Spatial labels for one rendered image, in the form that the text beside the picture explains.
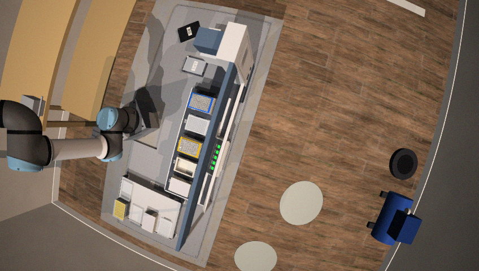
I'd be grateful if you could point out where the beige open rectangular reservoir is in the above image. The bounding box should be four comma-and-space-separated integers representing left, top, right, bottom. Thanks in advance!
174, 156, 198, 178

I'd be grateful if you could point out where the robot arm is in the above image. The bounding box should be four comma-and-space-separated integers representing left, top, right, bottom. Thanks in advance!
0, 100, 140, 172

